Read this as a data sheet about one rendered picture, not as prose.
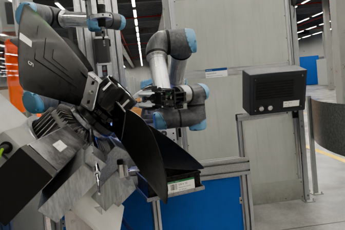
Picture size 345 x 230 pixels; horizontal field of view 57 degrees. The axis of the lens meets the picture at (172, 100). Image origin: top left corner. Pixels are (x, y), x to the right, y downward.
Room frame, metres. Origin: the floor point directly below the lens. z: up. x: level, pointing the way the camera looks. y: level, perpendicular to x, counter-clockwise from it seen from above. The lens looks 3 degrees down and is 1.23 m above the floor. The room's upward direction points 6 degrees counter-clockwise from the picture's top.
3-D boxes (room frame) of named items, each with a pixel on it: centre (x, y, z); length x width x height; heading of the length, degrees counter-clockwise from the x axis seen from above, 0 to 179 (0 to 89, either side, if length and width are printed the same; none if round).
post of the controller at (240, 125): (1.44, -0.30, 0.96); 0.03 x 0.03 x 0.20; 5
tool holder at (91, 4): (1.03, 0.21, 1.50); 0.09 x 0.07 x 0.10; 130
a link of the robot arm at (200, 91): (1.33, -0.10, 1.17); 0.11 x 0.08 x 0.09; 132
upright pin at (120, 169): (0.92, 0.17, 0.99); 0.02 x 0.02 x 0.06
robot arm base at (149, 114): (1.86, 0.12, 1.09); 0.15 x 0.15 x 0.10
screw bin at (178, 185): (1.25, 0.05, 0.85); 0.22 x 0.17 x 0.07; 110
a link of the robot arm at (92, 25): (1.42, 0.29, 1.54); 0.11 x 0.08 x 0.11; 151
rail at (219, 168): (1.41, 0.13, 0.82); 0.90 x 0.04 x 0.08; 95
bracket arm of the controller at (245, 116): (1.45, -0.40, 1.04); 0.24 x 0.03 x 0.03; 95
